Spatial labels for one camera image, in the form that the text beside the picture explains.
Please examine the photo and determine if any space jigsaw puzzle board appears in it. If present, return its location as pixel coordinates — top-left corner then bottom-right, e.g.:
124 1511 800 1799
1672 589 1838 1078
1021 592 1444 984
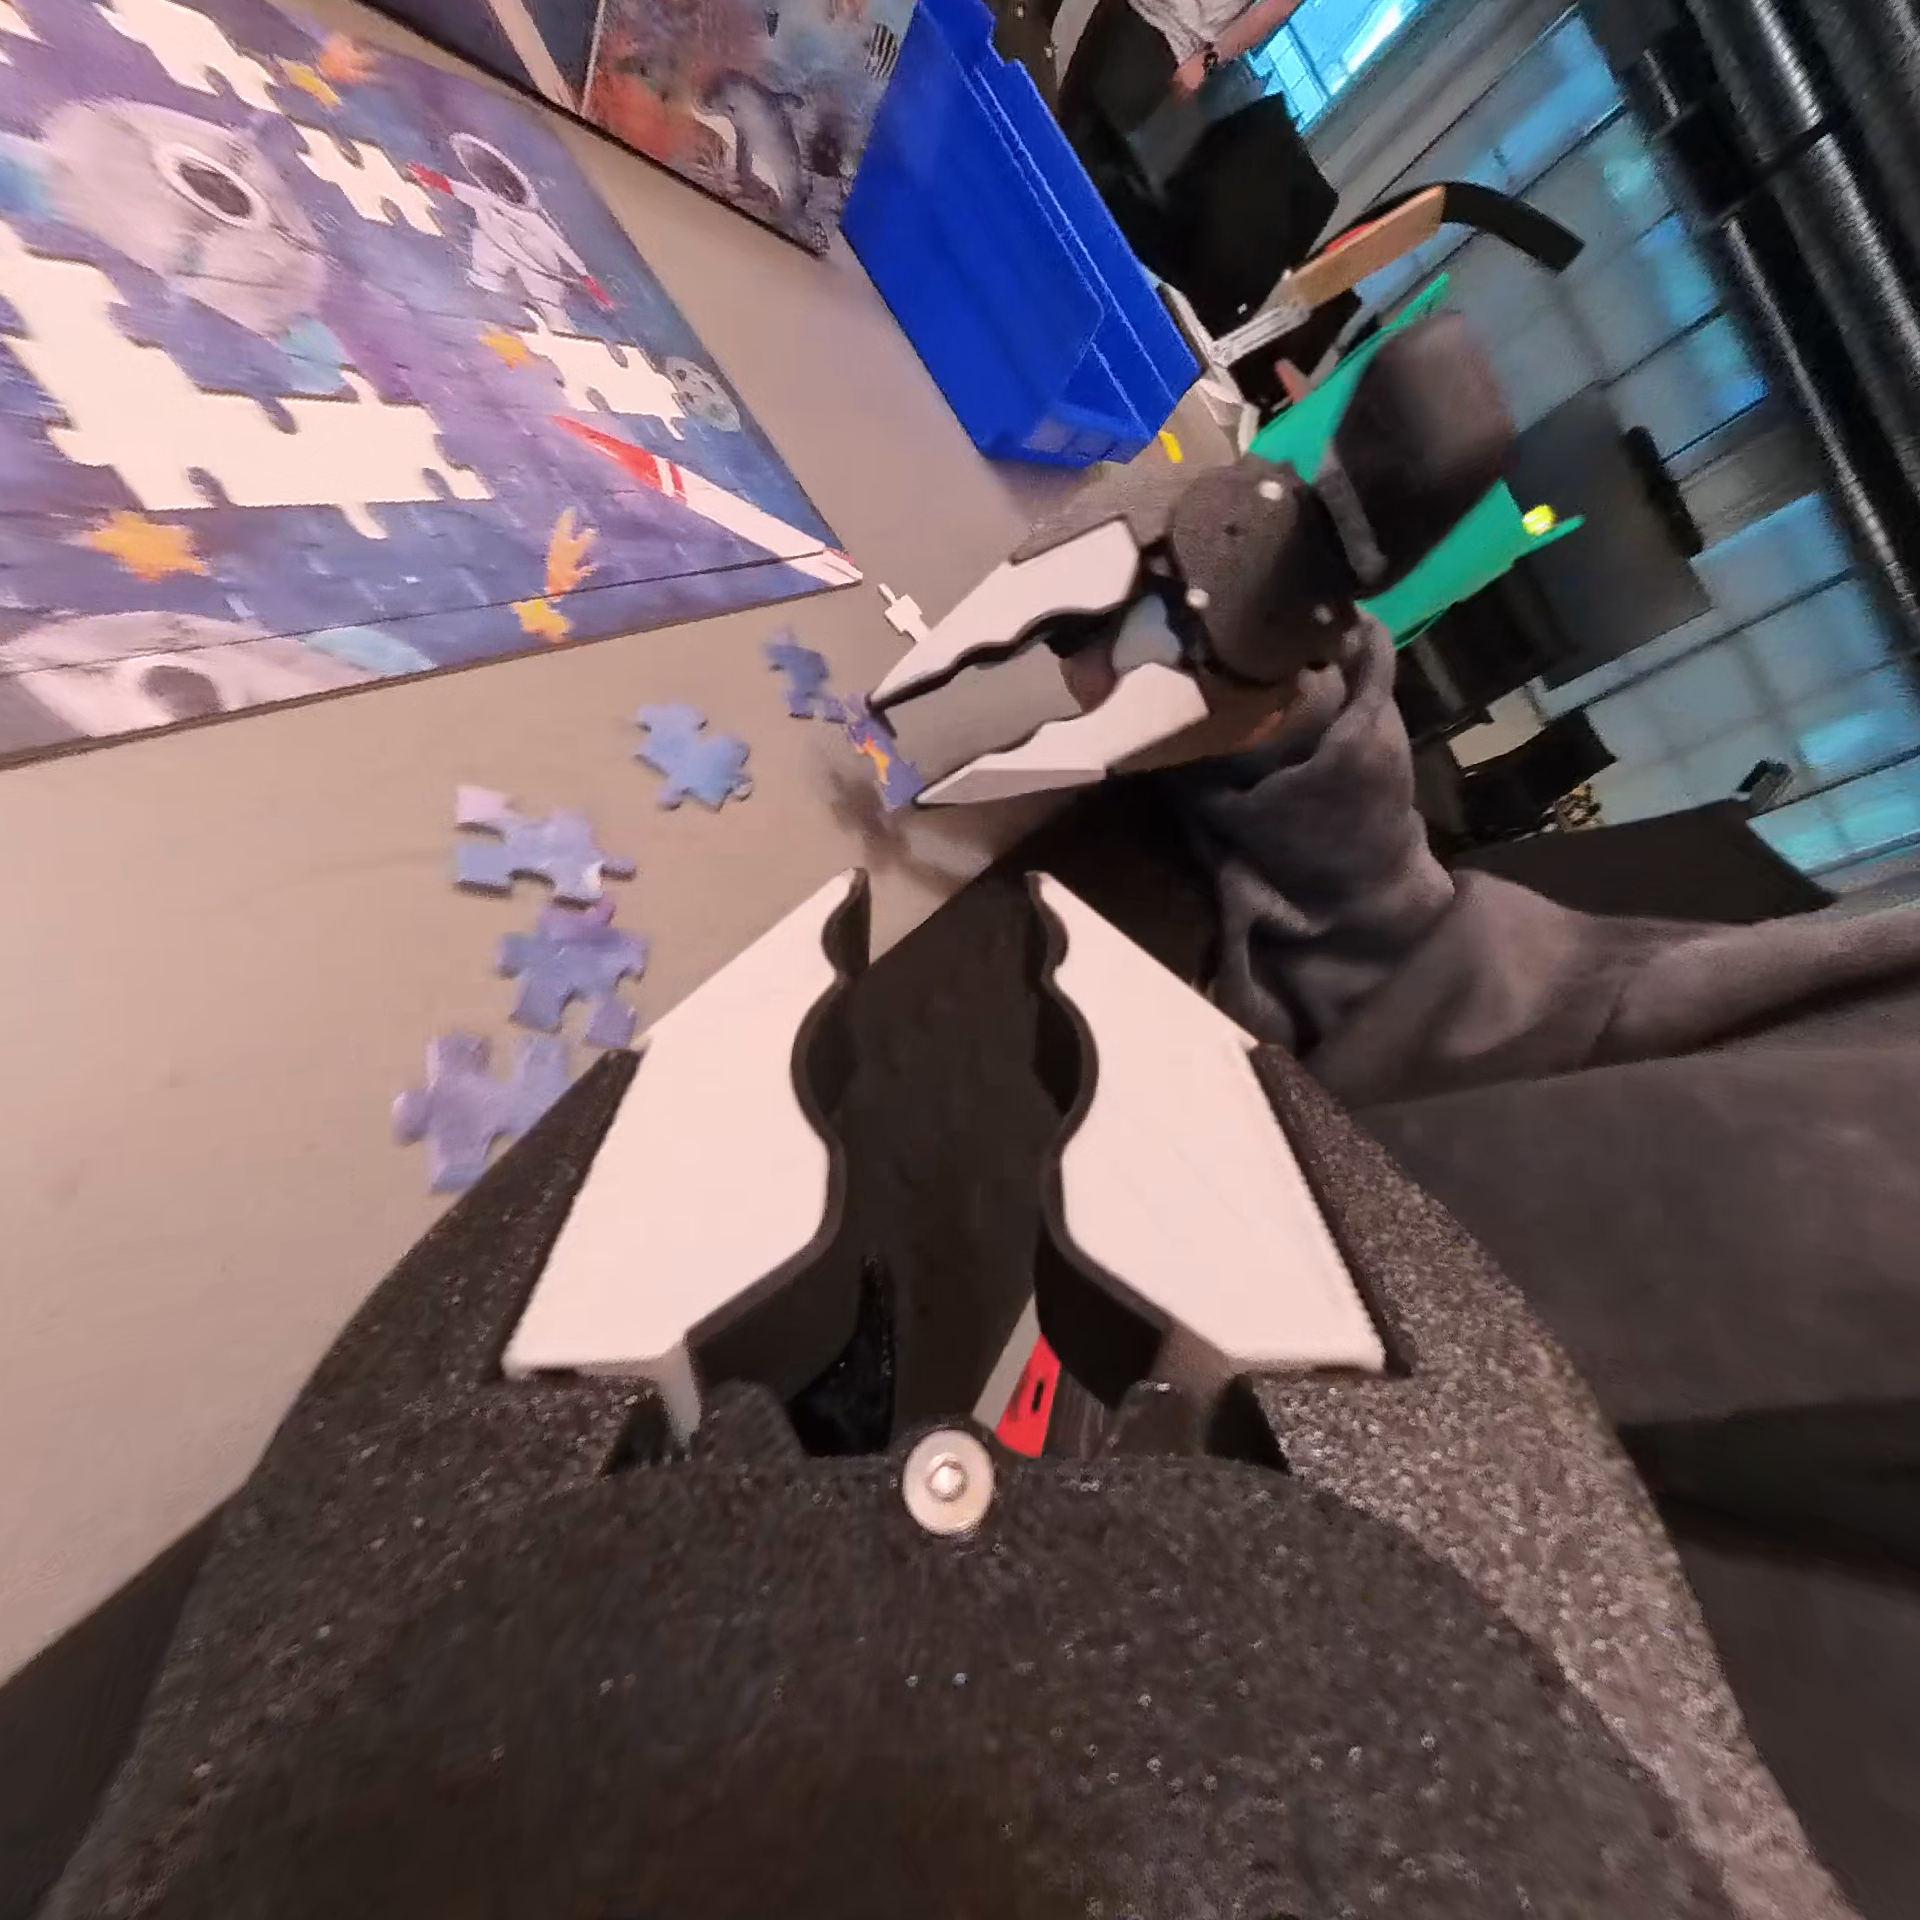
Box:
0 0 867 770

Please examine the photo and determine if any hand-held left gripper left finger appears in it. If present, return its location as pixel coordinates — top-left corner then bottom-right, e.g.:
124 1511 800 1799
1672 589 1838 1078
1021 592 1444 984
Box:
504 867 876 1444

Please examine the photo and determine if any blue jigsaw piece orange mark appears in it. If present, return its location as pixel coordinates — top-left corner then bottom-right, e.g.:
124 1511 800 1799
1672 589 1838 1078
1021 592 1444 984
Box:
844 702 928 816

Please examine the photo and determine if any black computer monitor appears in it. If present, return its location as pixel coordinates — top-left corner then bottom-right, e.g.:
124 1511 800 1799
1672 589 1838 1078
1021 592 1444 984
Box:
1499 428 1714 695

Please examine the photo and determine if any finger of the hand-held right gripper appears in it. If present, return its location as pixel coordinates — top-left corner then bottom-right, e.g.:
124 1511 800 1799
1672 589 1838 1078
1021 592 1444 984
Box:
865 515 1153 718
914 656 1211 812

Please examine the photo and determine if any space print puzzle box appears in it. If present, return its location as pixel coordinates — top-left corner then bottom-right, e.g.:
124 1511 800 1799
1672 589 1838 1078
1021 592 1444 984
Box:
368 0 922 260

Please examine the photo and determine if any blue plastic bin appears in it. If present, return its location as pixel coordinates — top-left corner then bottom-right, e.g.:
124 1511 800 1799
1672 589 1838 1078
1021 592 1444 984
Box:
840 0 1204 471

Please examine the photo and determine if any metal bracket with red sticker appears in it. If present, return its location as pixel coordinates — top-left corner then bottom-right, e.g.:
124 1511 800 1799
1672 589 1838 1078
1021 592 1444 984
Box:
972 1335 1069 1461

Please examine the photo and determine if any person's right forearm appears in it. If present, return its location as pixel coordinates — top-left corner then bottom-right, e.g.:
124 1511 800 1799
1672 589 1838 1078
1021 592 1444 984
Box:
1117 614 1920 1120

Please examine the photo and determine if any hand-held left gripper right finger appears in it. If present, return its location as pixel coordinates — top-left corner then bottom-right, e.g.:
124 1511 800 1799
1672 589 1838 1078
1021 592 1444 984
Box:
1029 871 1387 1413

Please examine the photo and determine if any wooden plank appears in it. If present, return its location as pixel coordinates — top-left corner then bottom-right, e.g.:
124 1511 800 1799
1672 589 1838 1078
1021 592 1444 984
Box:
1288 183 1451 312

